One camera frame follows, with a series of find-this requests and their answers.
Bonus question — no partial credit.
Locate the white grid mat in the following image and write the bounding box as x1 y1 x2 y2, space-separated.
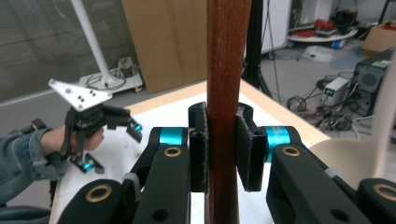
49 92 283 224

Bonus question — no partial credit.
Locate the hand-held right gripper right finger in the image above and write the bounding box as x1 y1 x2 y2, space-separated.
235 103 292 192

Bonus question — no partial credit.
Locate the black computer tower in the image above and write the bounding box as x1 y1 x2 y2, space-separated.
349 47 396 117

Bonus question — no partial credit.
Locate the black metal frame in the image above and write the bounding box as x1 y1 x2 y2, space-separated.
242 0 276 98

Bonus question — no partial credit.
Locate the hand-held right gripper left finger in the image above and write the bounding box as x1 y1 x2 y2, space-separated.
159 102 209 194

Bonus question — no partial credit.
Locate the small cardboard box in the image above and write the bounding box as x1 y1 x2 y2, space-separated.
361 21 396 53

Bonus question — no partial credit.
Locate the brown wooden spoon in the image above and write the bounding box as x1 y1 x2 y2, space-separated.
205 0 254 224

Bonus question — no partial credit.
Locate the clear plastic bag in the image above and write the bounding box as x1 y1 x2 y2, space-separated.
301 44 336 63

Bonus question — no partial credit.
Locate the white power supply box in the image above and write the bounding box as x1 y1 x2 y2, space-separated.
321 77 350 106

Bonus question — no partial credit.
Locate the white pole stand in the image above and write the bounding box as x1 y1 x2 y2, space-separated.
69 0 145 94

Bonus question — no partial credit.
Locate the white panel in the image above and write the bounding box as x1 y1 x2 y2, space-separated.
261 0 293 54

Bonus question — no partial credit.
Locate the round white table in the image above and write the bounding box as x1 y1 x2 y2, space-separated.
288 18 359 44

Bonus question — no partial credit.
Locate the small black cable coil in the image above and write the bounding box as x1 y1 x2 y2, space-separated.
285 94 314 114

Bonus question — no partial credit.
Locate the brown cardboard board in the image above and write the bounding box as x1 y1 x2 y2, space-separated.
120 0 209 95

